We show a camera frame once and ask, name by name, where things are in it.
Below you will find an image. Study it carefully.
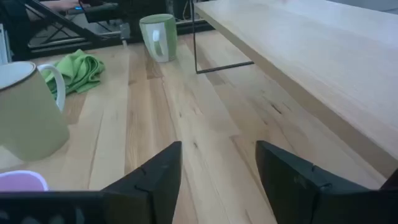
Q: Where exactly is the black aluminium table frame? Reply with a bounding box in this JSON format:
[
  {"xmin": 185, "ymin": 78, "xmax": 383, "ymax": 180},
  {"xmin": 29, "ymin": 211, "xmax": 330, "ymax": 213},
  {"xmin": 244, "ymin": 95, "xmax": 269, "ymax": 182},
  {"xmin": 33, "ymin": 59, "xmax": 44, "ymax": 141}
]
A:
[{"xmin": 0, "ymin": 0, "xmax": 218, "ymax": 62}]

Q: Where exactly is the green microfibre cloth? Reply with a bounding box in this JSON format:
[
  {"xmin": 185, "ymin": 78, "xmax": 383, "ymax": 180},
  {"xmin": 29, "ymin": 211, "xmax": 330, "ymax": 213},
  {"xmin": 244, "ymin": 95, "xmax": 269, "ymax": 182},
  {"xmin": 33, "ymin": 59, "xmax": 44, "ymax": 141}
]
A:
[{"xmin": 39, "ymin": 49, "xmax": 106, "ymax": 101}]

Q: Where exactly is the green striped mug brown rim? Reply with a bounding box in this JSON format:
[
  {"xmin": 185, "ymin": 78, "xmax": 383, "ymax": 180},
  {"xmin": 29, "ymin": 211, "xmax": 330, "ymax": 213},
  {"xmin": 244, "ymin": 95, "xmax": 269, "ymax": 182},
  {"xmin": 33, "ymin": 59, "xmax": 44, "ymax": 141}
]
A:
[{"xmin": 139, "ymin": 13, "xmax": 178, "ymax": 63}]

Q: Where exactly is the pale green mug white handle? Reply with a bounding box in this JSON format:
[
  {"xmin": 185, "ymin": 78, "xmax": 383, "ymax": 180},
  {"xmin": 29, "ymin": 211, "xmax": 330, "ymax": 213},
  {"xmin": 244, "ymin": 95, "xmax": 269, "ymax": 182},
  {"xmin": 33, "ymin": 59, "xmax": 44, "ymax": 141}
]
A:
[{"xmin": 0, "ymin": 60, "xmax": 70, "ymax": 162}]

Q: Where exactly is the wooden shelf black metal frame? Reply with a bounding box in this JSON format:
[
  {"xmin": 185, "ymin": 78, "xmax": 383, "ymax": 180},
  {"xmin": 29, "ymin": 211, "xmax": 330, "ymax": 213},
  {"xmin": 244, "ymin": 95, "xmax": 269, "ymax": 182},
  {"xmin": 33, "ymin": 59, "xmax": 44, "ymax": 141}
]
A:
[{"xmin": 190, "ymin": 0, "xmax": 398, "ymax": 180}]

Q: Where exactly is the pink plastic mug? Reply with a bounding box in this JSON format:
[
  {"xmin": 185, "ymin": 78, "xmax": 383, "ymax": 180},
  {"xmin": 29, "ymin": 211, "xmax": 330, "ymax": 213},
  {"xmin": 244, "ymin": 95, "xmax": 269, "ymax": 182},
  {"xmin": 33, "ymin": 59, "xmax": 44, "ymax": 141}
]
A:
[{"xmin": 0, "ymin": 170, "xmax": 50, "ymax": 192}]

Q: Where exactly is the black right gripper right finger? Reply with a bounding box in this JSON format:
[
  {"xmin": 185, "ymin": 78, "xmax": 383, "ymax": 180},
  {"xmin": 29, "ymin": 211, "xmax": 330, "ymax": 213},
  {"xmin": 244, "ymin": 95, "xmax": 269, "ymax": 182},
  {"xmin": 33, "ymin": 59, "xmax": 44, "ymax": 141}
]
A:
[{"xmin": 255, "ymin": 140, "xmax": 370, "ymax": 224}]

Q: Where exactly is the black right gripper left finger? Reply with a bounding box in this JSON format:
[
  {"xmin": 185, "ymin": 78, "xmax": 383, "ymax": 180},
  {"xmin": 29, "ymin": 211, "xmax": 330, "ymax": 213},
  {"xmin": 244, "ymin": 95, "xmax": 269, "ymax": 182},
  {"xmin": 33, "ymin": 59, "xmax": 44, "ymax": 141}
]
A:
[{"xmin": 101, "ymin": 141, "xmax": 183, "ymax": 224}]

